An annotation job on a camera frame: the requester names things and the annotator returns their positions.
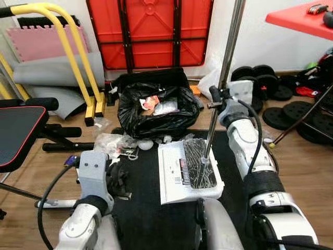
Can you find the black floor mat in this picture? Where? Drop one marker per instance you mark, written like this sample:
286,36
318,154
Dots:
151,224

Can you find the white robot leg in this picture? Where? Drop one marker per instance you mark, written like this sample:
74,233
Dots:
218,229
110,234

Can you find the red plastic table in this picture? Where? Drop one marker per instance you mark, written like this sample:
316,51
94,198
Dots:
296,18

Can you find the small silver gadget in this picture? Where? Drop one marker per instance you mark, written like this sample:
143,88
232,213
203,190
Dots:
317,9

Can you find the crumpled clear plastic wrap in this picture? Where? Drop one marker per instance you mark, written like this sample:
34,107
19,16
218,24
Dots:
112,143

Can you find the black bin bag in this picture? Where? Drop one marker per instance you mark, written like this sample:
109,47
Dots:
130,117

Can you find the clear plastic packet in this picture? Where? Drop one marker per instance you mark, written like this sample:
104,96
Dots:
167,108

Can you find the clear plastic bag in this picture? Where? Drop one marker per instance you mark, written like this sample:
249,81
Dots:
208,78

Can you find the folded red table black legs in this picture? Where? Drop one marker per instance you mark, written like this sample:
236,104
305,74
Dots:
151,31

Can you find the white robot right leg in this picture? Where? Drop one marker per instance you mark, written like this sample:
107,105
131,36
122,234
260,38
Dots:
218,229

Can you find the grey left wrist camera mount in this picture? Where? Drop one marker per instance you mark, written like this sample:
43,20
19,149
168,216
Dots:
93,174

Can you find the yellow tube frame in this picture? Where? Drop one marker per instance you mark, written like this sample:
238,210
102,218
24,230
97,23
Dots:
31,9

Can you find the white robot left leg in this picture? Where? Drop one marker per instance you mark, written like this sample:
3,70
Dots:
110,234

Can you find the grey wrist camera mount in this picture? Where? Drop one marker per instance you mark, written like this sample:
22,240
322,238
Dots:
242,91
93,174

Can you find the metal rod with white cap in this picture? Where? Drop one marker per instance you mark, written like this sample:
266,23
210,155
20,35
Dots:
57,203

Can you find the black dumbbell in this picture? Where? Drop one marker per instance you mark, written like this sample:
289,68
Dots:
255,83

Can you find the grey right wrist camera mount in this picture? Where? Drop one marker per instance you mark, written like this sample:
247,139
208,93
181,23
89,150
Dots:
242,91

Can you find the black weight plate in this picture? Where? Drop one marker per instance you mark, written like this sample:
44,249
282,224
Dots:
317,130
286,114

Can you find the small blue packet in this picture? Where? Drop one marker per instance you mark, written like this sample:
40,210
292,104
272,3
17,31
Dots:
71,160

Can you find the short black bench pad red trim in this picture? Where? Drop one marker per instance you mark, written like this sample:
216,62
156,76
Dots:
21,135

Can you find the red white wrapper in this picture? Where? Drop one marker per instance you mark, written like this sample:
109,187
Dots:
150,103

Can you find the black bag with red trim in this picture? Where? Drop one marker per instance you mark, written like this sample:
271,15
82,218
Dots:
315,78

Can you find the small orange box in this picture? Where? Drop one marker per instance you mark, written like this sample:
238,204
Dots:
195,90

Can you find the black bench frame with rollers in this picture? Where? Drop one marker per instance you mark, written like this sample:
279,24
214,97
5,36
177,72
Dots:
44,103

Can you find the pink foam mat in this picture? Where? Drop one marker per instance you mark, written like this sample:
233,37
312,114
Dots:
36,44

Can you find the small green object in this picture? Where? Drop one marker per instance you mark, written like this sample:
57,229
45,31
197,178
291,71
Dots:
311,66

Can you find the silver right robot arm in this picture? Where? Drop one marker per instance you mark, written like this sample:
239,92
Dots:
244,146

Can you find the small white ball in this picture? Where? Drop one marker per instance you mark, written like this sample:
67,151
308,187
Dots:
146,145

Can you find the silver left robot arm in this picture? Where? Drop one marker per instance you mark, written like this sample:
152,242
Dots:
78,229

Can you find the black foam mat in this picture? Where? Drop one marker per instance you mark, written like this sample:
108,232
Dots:
41,22

